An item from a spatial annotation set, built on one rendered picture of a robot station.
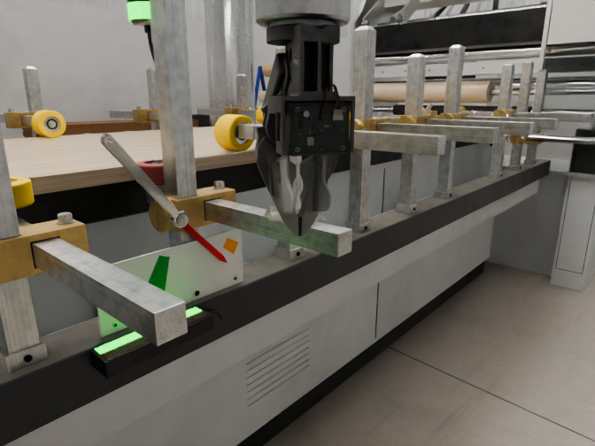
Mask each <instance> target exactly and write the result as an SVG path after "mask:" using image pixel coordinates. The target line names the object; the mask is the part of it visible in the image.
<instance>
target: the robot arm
mask: <svg viewBox="0 0 595 446"><path fill-rule="evenodd" d="M350 10H351V0H255V12H256V23H258V24H259V25H260V26H261V27H265V28H266V29H267V44H270V45H275V46H284V47H285V53H277V54H276V55H275V59H274V64H273V68H272V72H271V75H270V78H269V82H268V85H267V91H266V94H265V98H264V102H263V104H262V107H261V108H260V110H261V111H262V113H263V123H262V127H256V128H255V129H256V133H257V141H256V146H255V157H256V162H257V166H258V169H259V171H260V174H261V176H262V178H263V180H264V182H265V184H266V186H267V190H268V192H269V193H270V195H271V197H272V199H273V201H274V204H275V206H276V209H277V211H278V212H279V214H280V216H281V218H282V220H283V222H284V223H285V225H286V226H287V227H288V229H289V230H290V231H291V232H292V233H293V234H294V235H295V236H304V235H305V234H306V233H307V231H308V230H309V229H310V227H311V226H312V225H313V223H314V221H315V220H316V218H317V216H318V213H319V211H327V210H328V209H329V207H330V204H331V194H330V191H329V189H328V186H327V185H328V179H329V177H330V176H331V174H332V173H333V171H334V170H335V168H336V164H337V162H338V159H339V155H342V154H347V153H348V152H353V149H354V121H355V96H339V95H338V91H337V88H336V85H335V84H333V51H334V45H336V44H339V43H340V27H344V26H346V25H347V24H348V23H349V22H350ZM333 87H334V90H335V91H333ZM350 112H351V121H350ZM349 126H350V140H349ZM287 156H292V157H295V156H309V157H308V158H306V159H304V160H303V161H302V162H301V163H300V169H299V173H300V175H301V177H302V180H303V189H302V192H301V194H300V196H299V198H300V201H301V207H300V211H299V213H298V214H296V202H297V199H296V197H295V195H294V192H293V183H294V180H295V179H296V177H297V167H296V165H295V164H293V163H292V162H290V161H289V160H288V158H287Z"/></svg>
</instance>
